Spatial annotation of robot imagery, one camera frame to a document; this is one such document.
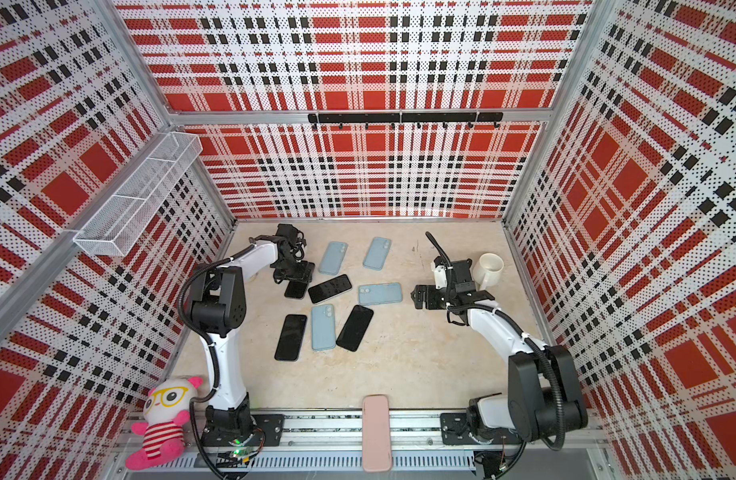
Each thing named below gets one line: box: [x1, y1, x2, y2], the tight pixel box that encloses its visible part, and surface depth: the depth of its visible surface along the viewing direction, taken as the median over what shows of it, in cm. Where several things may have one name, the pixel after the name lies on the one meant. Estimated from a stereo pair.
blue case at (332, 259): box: [318, 241, 348, 275], surface depth 111 cm
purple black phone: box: [284, 261, 315, 299], surface depth 101 cm
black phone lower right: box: [336, 305, 374, 352], surface depth 93 cm
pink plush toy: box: [126, 376, 203, 470], surface depth 72 cm
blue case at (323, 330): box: [311, 304, 337, 350], surface depth 93 cm
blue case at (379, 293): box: [358, 282, 402, 305], surface depth 103 cm
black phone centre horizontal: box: [308, 274, 353, 304], surface depth 104 cm
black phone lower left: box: [274, 314, 307, 362], surface depth 90 cm
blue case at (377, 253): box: [362, 236, 392, 271], surface depth 114 cm
